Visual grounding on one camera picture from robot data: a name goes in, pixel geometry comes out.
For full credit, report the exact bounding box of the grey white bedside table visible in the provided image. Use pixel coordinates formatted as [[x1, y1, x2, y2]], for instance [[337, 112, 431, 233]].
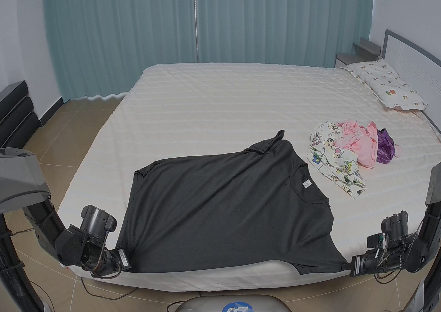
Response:
[[336, 37, 382, 69]]

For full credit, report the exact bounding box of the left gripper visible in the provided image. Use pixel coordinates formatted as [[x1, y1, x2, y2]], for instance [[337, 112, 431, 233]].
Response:
[[88, 248, 123, 278]]

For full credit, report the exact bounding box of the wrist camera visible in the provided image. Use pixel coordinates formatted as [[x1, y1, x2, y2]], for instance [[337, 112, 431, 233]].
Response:
[[366, 233, 384, 250], [116, 247, 133, 272]]

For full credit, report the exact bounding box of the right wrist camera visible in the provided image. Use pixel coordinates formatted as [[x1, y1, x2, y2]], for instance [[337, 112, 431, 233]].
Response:
[[366, 233, 384, 250]]

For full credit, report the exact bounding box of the black T-shirt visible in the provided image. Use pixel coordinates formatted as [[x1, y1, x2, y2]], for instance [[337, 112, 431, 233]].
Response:
[[115, 129, 348, 275]]

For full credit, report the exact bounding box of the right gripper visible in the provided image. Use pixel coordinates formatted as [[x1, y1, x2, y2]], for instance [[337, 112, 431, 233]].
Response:
[[350, 251, 384, 277]]

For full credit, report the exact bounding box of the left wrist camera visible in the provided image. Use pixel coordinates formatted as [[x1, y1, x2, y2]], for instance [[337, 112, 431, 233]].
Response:
[[116, 247, 133, 272]]

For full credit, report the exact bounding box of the black chest of drawers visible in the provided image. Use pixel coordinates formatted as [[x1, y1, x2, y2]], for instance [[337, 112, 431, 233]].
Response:
[[0, 80, 39, 148]]

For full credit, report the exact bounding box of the white printed pillow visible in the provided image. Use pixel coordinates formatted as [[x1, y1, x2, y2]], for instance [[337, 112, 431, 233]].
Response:
[[341, 60, 429, 111]]

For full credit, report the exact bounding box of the white printed pyjama top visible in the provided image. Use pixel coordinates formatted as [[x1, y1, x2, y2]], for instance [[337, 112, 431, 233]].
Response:
[[307, 121, 367, 200]]

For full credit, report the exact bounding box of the pink garment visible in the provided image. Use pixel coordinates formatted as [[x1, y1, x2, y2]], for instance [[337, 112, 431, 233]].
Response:
[[332, 119, 401, 169]]

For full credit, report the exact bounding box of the bed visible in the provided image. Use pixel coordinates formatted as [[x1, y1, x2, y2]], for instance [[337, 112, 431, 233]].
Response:
[[57, 29, 441, 293]]

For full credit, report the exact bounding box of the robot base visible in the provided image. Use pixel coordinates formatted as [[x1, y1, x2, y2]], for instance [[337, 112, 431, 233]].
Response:
[[173, 295, 287, 312]]

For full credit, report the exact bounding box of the purple garment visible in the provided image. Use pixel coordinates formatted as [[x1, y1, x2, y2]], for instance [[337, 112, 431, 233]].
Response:
[[376, 129, 396, 164]]

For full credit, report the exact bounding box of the black cable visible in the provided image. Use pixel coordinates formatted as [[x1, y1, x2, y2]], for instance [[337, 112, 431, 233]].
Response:
[[79, 275, 139, 299]]

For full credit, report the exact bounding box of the blue-green curtain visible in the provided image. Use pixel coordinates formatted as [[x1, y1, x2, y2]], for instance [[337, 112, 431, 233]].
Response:
[[195, 0, 375, 69], [43, 0, 199, 103]]

